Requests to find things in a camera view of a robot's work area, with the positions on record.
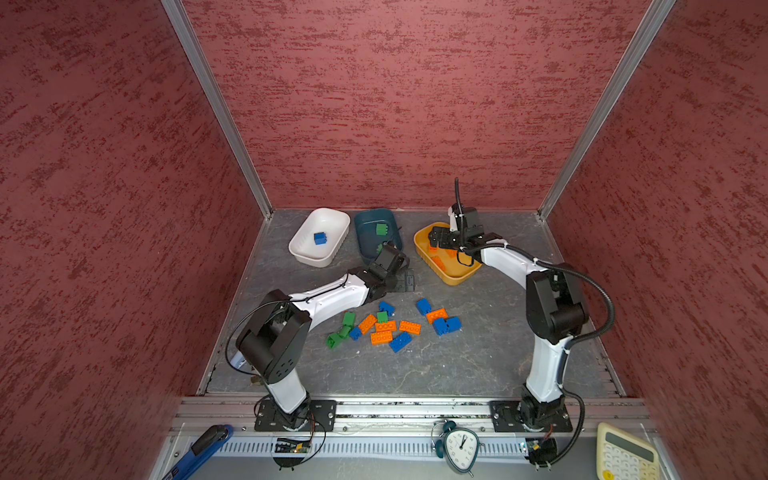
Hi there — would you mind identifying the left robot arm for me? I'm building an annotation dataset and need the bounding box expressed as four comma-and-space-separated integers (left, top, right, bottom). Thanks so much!
235, 243, 409, 429

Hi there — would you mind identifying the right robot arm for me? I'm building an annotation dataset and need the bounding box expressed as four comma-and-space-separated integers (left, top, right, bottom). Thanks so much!
428, 201, 616, 431

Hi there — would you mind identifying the yellow plastic bin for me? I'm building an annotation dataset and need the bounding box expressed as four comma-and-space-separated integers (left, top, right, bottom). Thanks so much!
413, 222, 482, 286

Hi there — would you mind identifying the dark teal plastic bin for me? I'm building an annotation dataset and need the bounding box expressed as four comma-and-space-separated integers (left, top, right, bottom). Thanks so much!
354, 208, 403, 265

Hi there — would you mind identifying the orange lego right cluster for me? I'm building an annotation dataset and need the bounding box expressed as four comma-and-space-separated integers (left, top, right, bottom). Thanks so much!
426, 308, 448, 324

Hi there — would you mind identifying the orange lego diagonal left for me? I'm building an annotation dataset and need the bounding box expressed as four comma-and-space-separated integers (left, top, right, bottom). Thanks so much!
357, 314, 378, 334

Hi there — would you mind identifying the large blue lego bottom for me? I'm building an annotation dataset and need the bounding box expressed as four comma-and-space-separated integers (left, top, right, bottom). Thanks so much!
389, 332, 413, 353

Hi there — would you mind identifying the white plastic bin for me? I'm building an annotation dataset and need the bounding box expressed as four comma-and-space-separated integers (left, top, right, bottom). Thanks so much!
288, 208, 351, 268

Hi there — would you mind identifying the teal alarm clock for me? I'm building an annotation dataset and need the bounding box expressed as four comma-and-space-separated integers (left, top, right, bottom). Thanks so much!
432, 420, 481, 477

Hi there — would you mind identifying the light blue small object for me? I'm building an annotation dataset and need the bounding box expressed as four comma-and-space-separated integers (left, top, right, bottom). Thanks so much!
230, 352, 246, 369

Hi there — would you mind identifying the left circuit board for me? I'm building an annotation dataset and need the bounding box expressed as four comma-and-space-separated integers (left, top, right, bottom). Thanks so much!
274, 438, 312, 455

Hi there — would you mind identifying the circuit board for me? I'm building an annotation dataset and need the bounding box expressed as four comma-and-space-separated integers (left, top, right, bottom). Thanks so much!
274, 438, 312, 455
526, 438, 558, 463

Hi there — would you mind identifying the right circuit board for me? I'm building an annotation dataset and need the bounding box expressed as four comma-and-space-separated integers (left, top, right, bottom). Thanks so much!
526, 438, 558, 463

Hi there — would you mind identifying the blue utility knife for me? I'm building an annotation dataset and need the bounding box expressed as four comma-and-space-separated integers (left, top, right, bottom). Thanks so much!
162, 424, 234, 480

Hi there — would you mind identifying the yellow calculator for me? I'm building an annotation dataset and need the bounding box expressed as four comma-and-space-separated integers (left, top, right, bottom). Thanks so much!
596, 422, 662, 480

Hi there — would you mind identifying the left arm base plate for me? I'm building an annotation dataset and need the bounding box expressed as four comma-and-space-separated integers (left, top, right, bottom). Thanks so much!
254, 397, 338, 433

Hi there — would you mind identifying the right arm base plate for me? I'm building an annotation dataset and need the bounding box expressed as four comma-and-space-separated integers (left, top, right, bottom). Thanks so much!
489, 397, 573, 433

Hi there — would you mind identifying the aluminium rail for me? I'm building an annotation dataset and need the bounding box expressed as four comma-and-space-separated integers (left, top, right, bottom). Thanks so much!
173, 395, 652, 436

